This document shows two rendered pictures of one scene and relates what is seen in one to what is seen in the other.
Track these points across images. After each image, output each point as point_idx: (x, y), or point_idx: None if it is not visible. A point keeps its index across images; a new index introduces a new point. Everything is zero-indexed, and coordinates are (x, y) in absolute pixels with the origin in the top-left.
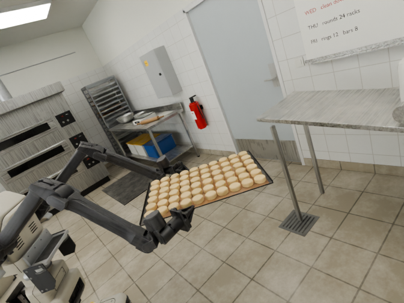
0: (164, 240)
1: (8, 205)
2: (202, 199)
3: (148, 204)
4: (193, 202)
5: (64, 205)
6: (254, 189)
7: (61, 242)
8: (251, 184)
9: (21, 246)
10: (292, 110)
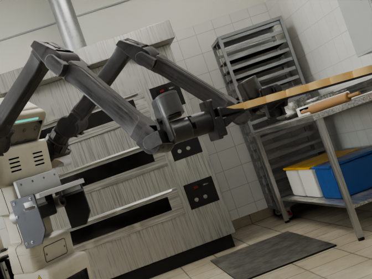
0: (174, 132)
1: None
2: (258, 101)
3: None
4: (246, 107)
5: (62, 67)
6: (342, 82)
7: (68, 186)
8: (343, 77)
9: (16, 171)
10: None
